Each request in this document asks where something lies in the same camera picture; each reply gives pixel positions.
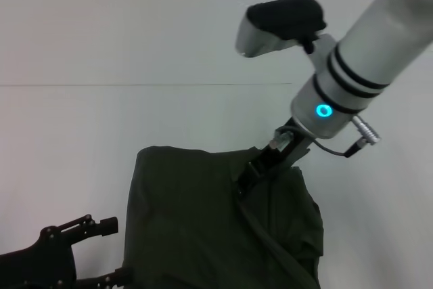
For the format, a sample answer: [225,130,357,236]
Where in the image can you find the thin dark right arm cable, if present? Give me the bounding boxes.
[280,126,368,158]

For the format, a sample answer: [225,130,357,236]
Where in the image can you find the dark green t-shirt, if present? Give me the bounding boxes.
[121,145,325,289]

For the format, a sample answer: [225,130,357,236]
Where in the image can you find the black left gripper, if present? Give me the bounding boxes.
[0,213,132,289]

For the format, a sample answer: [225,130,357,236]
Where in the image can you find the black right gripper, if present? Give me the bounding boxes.
[235,117,313,199]

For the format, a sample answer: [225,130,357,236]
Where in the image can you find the ribbed silver right flange plug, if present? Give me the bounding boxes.
[351,115,382,146]

